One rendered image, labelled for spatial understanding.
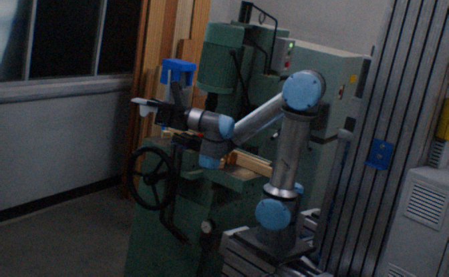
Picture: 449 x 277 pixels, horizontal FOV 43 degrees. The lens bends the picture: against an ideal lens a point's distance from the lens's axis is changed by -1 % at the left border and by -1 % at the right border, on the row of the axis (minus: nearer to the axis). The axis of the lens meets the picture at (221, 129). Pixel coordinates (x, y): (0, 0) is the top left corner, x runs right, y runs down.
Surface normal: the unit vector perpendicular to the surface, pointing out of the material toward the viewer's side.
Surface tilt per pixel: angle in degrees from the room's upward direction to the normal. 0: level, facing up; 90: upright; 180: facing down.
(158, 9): 87
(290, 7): 90
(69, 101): 90
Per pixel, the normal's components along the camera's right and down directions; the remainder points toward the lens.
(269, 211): -0.34, 0.30
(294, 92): -0.29, 0.05
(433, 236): -0.69, 0.05
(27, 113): 0.85, 0.29
